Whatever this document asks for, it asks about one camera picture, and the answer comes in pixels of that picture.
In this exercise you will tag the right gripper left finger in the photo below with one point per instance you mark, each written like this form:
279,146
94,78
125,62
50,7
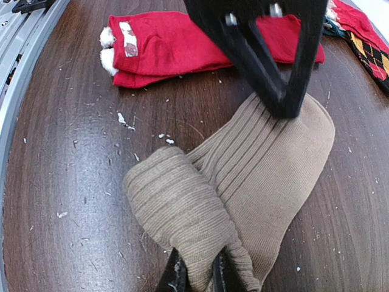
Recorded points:
174,277

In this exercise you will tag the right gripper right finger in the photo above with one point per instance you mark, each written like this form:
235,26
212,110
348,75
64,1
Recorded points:
225,274

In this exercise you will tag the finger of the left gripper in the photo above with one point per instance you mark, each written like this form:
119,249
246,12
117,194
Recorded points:
231,25

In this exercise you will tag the tan ribbed sock pair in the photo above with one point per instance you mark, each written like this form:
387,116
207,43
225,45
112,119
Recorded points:
240,189

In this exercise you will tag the red folded sock pair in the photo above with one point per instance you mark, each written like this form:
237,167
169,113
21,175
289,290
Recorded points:
146,48

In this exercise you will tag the red white sock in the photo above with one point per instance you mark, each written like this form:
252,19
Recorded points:
353,20

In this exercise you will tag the argyle black orange sock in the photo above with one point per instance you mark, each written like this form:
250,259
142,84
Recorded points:
375,61

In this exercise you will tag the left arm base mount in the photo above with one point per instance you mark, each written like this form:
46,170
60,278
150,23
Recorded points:
27,6

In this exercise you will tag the front aluminium rail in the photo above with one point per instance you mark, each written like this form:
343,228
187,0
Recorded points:
23,37

